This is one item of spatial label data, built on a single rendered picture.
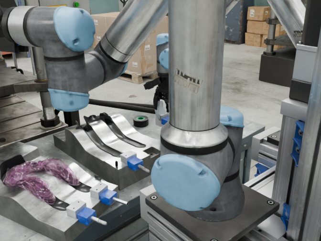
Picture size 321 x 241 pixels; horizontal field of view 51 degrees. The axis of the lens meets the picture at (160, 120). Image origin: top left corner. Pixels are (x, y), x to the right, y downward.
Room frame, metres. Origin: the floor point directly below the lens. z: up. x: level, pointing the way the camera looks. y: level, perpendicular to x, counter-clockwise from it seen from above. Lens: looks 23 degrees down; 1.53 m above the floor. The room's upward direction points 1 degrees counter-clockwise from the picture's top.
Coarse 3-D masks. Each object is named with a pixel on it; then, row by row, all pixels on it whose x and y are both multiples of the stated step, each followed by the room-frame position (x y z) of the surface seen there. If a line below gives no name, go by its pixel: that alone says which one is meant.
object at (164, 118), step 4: (156, 116) 1.38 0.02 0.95; (160, 116) 1.36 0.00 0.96; (164, 116) 1.38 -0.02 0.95; (168, 116) 1.39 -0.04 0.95; (156, 120) 1.39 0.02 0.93; (160, 120) 1.36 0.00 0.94; (164, 120) 1.35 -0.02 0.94; (168, 120) 1.34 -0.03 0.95; (156, 124) 1.39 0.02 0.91; (160, 124) 1.37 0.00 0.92
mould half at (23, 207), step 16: (16, 144) 1.21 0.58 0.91; (0, 160) 1.09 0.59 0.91; (32, 160) 1.14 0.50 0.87; (64, 160) 1.10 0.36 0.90; (0, 176) 1.02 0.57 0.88; (48, 176) 0.99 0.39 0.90; (80, 176) 1.03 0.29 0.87; (0, 192) 0.93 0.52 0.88; (16, 192) 0.90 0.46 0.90; (64, 192) 0.95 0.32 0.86; (80, 192) 0.96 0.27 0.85; (0, 208) 0.91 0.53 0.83; (16, 208) 0.87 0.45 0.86; (32, 208) 0.85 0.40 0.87; (48, 208) 0.87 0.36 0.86; (96, 208) 0.89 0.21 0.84; (32, 224) 0.83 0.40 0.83; (48, 224) 0.80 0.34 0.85; (64, 224) 0.80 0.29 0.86; (80, 224) 0.82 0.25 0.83; (64, 240) 0.77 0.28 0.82
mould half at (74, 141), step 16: (80, 128) 1.30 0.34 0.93; (96, 128) 1.32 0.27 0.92; (128, 128) 1.37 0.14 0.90; (64, 144) 1.33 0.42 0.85; (80, 144) 1.22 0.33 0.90; (112, 144) 1.25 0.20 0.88; (128, 144) 1.24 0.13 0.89; (80, 160) 1.24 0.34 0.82; (96, 160) 1.14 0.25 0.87; (112, 160) 1.11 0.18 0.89; (144, 160) 1.12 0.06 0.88; (112, 176) 1.07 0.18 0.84; (128, 176) 1.07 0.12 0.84; (144, 176) 1.12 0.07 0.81
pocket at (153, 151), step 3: (150, 147) 1.20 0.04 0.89; (153, 147) 1.20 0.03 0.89; (144, 150) 1.18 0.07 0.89; (147, 150) 1.19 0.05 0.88; (150, 150) 1.20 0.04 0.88; (153, 150) 1.20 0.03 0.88; (156, 150) 1.19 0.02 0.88; (147, 153) 1.19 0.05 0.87; (150, 153) 1.20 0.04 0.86; (153, 153) 1.20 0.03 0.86; (156, 153) 1.19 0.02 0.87; (159, 153) 1.18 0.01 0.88; (150, 156) 1.18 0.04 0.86; (153, 156) 1.15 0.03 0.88
